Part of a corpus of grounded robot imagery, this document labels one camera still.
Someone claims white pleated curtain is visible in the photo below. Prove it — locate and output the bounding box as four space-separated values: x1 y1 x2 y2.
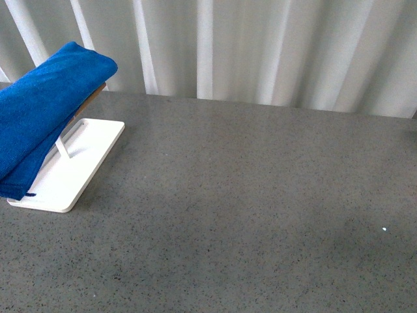
1 1 416 118

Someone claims blue microfiber cloth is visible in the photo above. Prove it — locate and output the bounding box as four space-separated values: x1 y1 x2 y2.
1 42 118 200

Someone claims white towel rack stand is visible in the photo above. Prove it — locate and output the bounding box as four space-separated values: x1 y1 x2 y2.
7 82 126 214

